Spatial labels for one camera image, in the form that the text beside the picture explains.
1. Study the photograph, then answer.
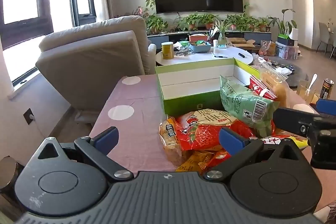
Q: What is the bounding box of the green and black box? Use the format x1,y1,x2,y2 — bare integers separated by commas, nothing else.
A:
277,34,298,46

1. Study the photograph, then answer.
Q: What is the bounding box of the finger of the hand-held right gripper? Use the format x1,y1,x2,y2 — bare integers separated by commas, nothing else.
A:
316,99,336,115
273,107,319,138

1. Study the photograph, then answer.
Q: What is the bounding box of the clear bread bag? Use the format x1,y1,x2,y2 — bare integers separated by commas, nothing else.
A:
255,57,290,109

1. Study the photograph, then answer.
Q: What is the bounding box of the potted green plant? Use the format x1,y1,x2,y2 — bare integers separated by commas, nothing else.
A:
183,14,200,31
259,17,271,32
230,14,247,31
200,13,218,30
146,14,168,35
246,16,259,31

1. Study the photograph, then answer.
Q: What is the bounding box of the green snack packet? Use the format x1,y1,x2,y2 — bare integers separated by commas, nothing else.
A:
220,76,280,138

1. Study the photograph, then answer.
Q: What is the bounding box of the green cardboard box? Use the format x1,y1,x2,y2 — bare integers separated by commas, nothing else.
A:
155,57,263,115

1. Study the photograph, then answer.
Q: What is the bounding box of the orange small snack packet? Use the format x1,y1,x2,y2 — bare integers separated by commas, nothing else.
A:
175,150,210,172

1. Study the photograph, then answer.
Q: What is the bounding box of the red round cracker packet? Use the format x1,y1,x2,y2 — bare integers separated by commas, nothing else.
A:
175,109,256,151

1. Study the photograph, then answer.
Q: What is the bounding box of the dark round table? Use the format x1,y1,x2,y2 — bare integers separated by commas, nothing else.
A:
259,56,309,88

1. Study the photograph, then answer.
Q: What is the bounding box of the glass jar with spoon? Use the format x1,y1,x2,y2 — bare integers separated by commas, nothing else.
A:
297,73,320,104

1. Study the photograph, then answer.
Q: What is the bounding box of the dark drink can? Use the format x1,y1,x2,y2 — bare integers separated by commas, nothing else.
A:
320,79,334,101

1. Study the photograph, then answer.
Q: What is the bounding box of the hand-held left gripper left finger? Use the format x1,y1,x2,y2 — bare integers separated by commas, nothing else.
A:
37,126,134,183

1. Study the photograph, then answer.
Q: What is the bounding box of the yellow can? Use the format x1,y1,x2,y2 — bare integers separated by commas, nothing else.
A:
161,42,174,60

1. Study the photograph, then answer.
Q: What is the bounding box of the wall socket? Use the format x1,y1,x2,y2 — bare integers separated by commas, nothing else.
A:
23,108,36,125

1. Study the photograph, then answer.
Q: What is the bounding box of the glass vase with plant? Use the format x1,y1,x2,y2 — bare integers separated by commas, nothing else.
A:
210,18,232,46

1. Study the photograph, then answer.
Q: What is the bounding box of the clear storage bin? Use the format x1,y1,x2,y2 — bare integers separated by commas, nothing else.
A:
276,44,300,60

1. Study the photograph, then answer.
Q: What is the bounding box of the grey dining chair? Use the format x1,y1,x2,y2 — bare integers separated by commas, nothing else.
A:
316,22,336,58

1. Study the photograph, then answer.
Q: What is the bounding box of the red striped snack packet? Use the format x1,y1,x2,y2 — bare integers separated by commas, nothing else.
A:
248,76,279,101

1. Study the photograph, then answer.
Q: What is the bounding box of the blue basket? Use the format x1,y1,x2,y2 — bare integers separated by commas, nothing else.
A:
189,41,212,53

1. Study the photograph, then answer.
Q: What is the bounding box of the tall plant in white pot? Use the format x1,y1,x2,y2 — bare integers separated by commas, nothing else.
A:
268,9,299,42

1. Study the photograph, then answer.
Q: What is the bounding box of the dark television cabinet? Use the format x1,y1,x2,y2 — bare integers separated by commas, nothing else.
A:
147,30,272,51

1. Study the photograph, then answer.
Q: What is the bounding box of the red orange snack packet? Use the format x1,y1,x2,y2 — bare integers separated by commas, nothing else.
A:
207,149,232,169

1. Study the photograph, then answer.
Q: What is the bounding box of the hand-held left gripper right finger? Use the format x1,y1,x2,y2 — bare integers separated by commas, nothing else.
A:
203,127,300,183

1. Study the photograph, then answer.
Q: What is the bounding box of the round wooden stool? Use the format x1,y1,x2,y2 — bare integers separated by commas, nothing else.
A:
0,156,26,194

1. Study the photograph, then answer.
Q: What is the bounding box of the white round coffee table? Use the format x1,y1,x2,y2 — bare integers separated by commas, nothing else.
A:
156,44,254,67

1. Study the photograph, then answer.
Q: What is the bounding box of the beige armchair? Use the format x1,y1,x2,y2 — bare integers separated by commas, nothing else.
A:
35,15,157,125

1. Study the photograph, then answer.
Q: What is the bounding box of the clear yellow snack bag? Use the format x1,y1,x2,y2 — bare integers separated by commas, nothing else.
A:
159,116,183,161

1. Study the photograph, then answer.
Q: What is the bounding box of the red tissue box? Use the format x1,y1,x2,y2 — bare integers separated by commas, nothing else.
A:
188,34,209,43

